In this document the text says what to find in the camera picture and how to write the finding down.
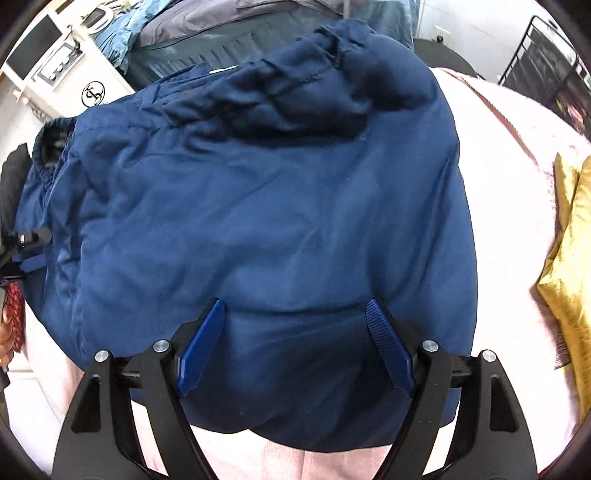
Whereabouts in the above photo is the white appliance with logo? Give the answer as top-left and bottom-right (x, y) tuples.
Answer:
(1, 1), (134, 120)

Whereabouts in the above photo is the grey padded garment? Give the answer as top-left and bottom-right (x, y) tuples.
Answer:
(136, 0), (369, 47)

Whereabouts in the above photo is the navy blue jacket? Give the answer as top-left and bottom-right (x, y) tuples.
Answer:
(16, 20), (477, 452)

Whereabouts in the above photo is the black quilted jacket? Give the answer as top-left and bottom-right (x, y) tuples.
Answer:
(0, 144), (32, 234)

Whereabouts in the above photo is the yellow satin cloth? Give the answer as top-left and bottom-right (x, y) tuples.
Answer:
(537, 156), (590, 415)

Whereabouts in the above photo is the teal quilted garment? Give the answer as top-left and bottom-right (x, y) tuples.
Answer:
(94, 1), (421, 90)

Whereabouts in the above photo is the red floral cloth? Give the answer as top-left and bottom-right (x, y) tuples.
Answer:
(3, 282), (25, 353)

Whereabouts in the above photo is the black wire rack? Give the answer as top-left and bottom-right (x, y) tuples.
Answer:
(498, 15), (590, 137)

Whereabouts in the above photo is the pink polka dot blanket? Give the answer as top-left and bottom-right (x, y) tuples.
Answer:
(5, 69), (590, 479)

